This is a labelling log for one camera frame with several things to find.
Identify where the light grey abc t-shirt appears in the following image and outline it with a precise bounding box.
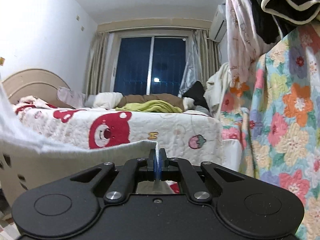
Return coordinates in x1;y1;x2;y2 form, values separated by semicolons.
1;89;159;205

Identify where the white quilted bear bedspread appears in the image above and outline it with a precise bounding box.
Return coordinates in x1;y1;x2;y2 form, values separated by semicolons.
12;96;223;165

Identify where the white pillow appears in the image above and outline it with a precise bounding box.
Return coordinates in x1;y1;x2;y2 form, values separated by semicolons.
92;92;123;110

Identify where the green blanket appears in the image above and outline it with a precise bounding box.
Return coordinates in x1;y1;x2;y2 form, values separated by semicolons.
115;100;183;113

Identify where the brown blanket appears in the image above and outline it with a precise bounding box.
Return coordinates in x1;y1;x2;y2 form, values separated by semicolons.
117;93;185;110

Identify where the white cloth pile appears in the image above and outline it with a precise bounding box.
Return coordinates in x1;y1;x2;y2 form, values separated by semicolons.
203;62;231;118

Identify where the black garment on bed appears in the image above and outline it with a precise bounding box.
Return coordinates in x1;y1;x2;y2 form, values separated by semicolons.
182;81;209;110

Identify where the floral patchwork quilt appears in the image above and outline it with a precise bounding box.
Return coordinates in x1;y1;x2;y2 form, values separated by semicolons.
220;22;319;239

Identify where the beige left curtain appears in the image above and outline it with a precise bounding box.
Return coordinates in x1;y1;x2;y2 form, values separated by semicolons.
86;32;110;95

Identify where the beige curtain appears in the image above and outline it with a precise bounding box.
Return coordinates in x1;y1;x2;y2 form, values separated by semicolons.
86;32;110;95
195;29;220;90

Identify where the dark night window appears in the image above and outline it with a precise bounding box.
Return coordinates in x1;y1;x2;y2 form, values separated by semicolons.
113;36;187;96

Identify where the beige curved headboard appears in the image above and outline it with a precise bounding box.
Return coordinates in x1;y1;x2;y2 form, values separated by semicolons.
1;68;74;109

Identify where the beige right curtain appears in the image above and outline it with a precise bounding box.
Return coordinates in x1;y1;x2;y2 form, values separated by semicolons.
195;29;220;90

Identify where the pink printed hanging garment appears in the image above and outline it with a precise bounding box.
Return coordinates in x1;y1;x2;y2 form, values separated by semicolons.
226;0;266;87

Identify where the black hanging jacket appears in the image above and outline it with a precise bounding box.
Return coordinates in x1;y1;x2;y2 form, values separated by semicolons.
249;0;319;44

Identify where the white wall air conditioner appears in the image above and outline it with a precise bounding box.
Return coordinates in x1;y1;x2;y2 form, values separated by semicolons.
209;4;227;43

